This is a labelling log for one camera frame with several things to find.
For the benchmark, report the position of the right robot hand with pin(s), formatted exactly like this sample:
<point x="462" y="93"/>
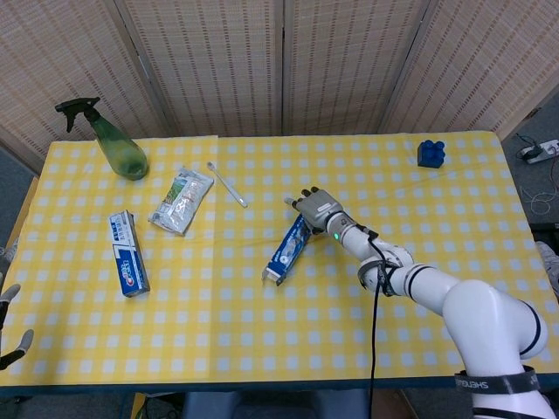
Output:
<point x="315" y="206"/>

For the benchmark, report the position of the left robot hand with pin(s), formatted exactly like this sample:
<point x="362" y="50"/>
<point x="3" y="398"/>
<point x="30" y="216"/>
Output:
<point x="13" y="323"/>

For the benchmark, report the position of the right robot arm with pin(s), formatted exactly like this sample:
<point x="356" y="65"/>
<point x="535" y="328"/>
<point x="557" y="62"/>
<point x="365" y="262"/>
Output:
<point x="445" y="301"/>

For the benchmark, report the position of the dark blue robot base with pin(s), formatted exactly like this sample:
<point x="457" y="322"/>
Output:
<point x="273" y="403"/>

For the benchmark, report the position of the blue white toothpaste box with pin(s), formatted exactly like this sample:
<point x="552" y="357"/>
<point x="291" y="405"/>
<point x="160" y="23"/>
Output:
<point x="128" y="254"/>

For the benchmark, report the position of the silver foil snack packet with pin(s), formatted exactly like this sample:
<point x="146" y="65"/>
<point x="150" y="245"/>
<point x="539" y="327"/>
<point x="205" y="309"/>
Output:
<point x="181" y="201"/>

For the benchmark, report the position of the white toothbrush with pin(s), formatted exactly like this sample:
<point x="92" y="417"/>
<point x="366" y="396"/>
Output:
<point x="227" y="184"/>

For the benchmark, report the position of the blue toy building block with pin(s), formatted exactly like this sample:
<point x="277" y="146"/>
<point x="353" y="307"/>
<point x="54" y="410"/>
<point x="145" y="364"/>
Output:
<point x="431" y="153"/>

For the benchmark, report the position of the bamboo folding screen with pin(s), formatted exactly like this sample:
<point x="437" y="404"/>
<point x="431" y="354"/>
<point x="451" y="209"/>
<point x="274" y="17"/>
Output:
<point x="279" y="65"/>

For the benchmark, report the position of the yellow white checkered tablecloth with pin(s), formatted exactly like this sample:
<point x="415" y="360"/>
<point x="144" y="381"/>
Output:
<point x="174" y="331"/>

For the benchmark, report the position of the green spray bottle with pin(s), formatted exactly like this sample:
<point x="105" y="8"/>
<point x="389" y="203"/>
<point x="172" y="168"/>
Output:
<point x="114" y="144"/>

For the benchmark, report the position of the white power strip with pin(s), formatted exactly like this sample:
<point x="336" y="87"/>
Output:
<point x="540" y="150"/>

